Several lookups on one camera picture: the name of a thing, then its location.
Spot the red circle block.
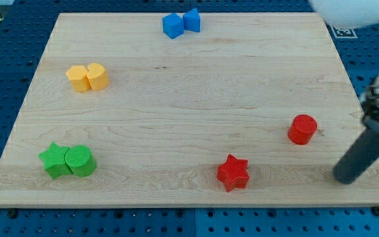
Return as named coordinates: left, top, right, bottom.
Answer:
left=287, top=114, right=318, bottom=145

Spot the green circle block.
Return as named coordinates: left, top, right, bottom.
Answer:
left=65, top=145, right=97, bottom=177

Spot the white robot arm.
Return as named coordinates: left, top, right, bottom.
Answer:
left=309, top=0, right=379, bottom=184

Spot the red star block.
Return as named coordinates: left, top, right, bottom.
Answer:
left=216, top=154, right=250, bottom=192

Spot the green star block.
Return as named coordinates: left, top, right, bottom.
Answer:
left=38, top=142, right=72, bottom=179

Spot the yellow hexagon block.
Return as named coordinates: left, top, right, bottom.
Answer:
left=66, top=65, right=91, bottom=92

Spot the blue triangle block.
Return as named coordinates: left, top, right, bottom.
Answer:
left=183, top=8, right=201, bottom=32

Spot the blue cube block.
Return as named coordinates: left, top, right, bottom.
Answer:
left=162, top=13, right=184, bottom=39

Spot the wooden board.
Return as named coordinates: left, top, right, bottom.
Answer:
left=0, top=13, right=379, bottom=209

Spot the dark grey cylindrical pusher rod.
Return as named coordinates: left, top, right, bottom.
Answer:
left=332, top=123, right=379, bottom=184

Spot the fiducial marker tag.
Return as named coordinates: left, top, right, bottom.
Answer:
left=330, top=26, right=357, bottom=39

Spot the yellow heart block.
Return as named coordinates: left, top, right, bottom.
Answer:
left=87, top=63, right=110, bottom=91

